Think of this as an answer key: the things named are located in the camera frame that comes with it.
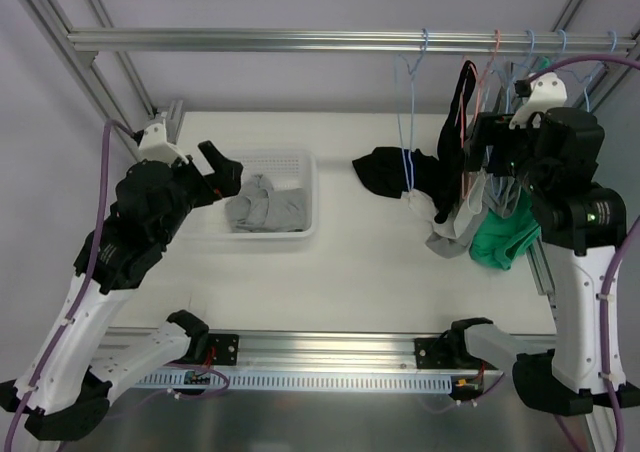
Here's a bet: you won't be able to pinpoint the white plastic basket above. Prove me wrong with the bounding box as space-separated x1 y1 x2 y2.
175 148 319 249

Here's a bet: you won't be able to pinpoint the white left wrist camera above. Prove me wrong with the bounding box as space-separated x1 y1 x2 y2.
137 113 189 166

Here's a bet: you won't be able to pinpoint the aluminium table edge rail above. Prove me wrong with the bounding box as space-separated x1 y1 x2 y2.
99 329 551 373

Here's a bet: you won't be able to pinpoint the white tank top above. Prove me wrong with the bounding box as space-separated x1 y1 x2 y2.
404 174 488 239

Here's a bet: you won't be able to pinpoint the green tank top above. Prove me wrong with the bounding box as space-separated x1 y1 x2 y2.
468 56 551 272

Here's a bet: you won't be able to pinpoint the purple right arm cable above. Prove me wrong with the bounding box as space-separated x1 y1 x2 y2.
524 56 640 452

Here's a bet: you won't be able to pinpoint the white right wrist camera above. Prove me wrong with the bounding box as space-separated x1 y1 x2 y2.
509 72 567 130

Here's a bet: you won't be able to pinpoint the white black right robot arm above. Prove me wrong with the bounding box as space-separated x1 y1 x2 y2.
208 108 635 416

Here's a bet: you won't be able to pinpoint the white slotted cable duct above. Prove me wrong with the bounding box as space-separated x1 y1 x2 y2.
136 368 453 395

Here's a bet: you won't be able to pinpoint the blue hanger with green top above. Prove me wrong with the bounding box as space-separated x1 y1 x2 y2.
536 29 567 71

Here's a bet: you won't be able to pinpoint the grey tank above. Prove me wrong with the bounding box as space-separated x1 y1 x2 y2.
225 174 307 233
424 61 531 260

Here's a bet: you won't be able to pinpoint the pink wire hanger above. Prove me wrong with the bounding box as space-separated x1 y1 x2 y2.
461 29 501 199

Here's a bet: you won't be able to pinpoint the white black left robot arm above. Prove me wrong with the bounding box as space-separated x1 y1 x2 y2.
1 141 243 443

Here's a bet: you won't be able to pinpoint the aluminium hanging rail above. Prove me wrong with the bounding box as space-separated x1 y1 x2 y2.
71 28 639 56

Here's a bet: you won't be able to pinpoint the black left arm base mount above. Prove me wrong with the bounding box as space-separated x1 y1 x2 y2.
202 333 240 367

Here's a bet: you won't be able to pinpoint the aluminium frame left posts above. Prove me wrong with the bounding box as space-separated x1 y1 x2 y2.
18 0 183 160

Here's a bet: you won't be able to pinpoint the black tank top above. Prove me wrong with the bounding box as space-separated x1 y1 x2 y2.
352 60 477 224

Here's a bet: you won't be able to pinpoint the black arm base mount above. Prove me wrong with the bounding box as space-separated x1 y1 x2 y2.
413 318 488 370

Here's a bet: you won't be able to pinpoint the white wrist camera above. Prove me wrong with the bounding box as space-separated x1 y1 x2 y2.
137 113 189 166
509 72 567 130

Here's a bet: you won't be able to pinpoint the empty blue hanger far right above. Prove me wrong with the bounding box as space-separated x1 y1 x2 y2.
567 61 616 113

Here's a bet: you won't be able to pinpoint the light blue wire hanger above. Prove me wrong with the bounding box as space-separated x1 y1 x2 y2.
393 28 430 192

